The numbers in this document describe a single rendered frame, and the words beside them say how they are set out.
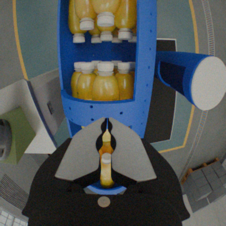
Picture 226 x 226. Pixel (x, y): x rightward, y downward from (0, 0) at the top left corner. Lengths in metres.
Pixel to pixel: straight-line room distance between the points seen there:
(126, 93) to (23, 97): 0.33
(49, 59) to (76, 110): 1.41
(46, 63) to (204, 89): 1.64
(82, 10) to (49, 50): 1.34
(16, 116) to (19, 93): 0.08
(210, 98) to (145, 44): 0.50
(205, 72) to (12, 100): 0.79
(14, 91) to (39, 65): 1.31
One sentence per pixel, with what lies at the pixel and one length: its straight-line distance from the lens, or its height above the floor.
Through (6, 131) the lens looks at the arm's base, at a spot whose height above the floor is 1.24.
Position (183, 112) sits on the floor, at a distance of 2.03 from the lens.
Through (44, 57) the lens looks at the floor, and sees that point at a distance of 1.69.
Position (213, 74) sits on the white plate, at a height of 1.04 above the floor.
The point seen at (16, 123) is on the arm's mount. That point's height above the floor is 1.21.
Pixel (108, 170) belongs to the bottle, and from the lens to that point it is 0.47.
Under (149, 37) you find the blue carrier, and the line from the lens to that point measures 0.27.
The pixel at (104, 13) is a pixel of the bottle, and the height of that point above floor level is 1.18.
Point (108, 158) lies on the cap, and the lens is 0.44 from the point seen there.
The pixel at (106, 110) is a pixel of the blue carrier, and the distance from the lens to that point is 0.25.
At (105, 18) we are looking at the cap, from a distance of 0.28.
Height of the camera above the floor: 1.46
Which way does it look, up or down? 61 degrees down
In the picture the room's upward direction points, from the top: 179 degrees clockwise
